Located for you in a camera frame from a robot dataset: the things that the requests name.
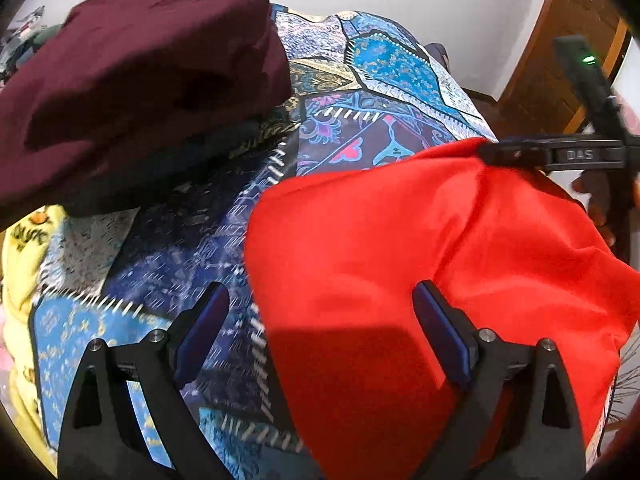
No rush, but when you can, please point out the red zip jacket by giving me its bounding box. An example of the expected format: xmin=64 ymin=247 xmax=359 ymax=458
xmin=244 ymin=140 xmax=639 ymax=479

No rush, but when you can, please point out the grey backpack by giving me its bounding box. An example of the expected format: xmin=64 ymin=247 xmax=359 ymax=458
xmin=424 ymin=42 xmax=450 ymax=72

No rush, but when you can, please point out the yellow printed t-shirt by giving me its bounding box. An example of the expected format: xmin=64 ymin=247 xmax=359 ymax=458
xmin=1 ymin=205 xmax=65 ymax=474

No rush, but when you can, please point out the pile of clutter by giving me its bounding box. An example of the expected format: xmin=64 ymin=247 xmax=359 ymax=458
xmin=0 ymin=6 xmax=61 ymax=86

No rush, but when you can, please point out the blue patchwork quilt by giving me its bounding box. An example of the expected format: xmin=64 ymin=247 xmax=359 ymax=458
xmin=29 ymin=4 xmax=499 ymax=480

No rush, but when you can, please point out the folded maroon garment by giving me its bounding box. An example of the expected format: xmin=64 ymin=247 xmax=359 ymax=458
xmin=1 ymin=0 xmax=292 ymax=226

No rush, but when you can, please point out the wooden wardrobe frame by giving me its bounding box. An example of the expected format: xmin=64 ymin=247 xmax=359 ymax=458
xmin=497 ymin=0 xmax=630 ymax=139

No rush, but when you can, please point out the person's right hand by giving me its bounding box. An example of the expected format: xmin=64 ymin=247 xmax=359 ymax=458
xmin=572 ymin=170 xmax=616 ymax=247

